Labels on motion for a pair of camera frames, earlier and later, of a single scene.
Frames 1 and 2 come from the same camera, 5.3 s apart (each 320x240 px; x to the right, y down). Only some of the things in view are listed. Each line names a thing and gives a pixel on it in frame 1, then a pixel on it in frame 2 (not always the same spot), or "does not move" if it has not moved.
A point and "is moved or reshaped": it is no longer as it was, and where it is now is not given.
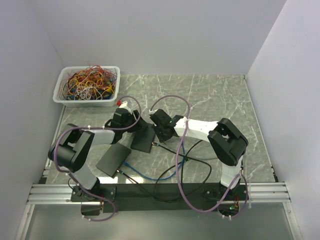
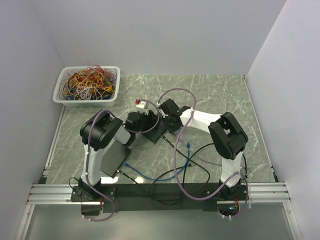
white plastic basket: x=59 y=96 does not move
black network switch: x=143 y=137 is moved or reshaped
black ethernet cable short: x=184 y=156 -> x=199 y=165
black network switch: x=110 y=164 does not move
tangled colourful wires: x=91 y=83 does not move
